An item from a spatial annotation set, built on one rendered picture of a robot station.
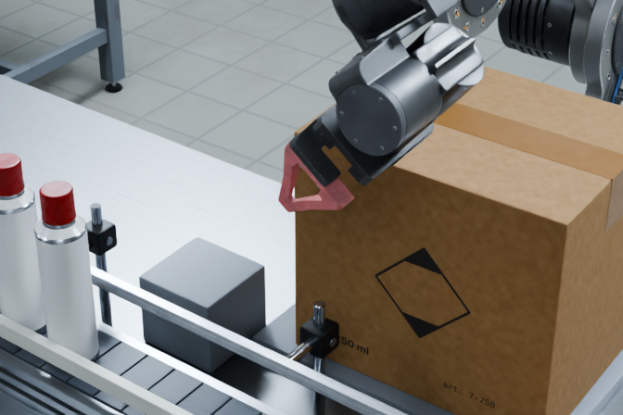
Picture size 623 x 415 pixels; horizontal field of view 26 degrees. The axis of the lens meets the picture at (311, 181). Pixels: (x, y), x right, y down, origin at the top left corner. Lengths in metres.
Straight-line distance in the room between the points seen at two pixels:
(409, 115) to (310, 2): 3.46
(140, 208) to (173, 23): 2.54
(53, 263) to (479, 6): 0.67
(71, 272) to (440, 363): 0.38
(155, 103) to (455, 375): 2.53
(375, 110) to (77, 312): 0.52
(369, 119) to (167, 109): 2.81
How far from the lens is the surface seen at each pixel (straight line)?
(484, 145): 1.33
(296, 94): 3.84
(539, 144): 1.34
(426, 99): 0.99
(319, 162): 1.07
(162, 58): 4.06
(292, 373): 1.29
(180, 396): 1.39
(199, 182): 1.82
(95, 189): 1.83
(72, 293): 1.38
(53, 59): 3.67
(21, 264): 1.44
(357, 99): 0.97
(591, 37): 2.10
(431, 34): 1.03
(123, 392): 1.35
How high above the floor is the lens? 1.77
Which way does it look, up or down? 31 degrees down
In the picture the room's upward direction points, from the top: straight up
